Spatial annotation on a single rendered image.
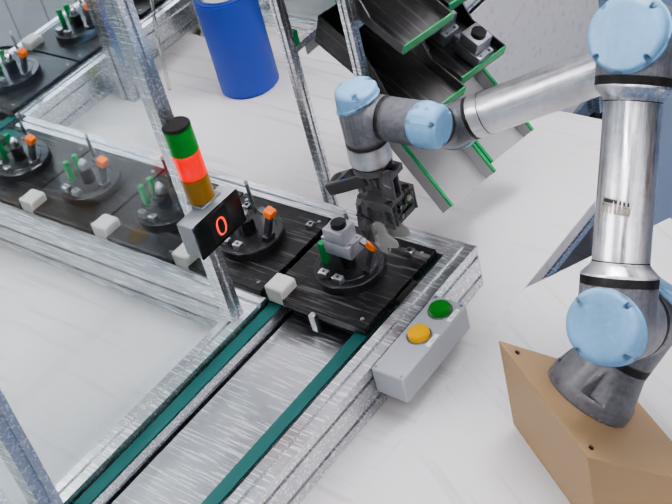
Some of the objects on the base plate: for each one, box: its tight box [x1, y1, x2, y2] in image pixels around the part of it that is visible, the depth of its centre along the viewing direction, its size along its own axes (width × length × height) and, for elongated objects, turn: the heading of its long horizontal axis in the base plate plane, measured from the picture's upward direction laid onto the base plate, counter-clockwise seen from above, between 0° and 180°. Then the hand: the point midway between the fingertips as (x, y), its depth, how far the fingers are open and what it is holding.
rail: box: [223, 240, 484, 504], centre depth 215 cm, size 6×89×11 cm, turn 158°
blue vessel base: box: [193, 0, 279, 99], centre depth 312 cm, size 16×16×27 cm
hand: (383, 245), depth 224 cm, fingers closed
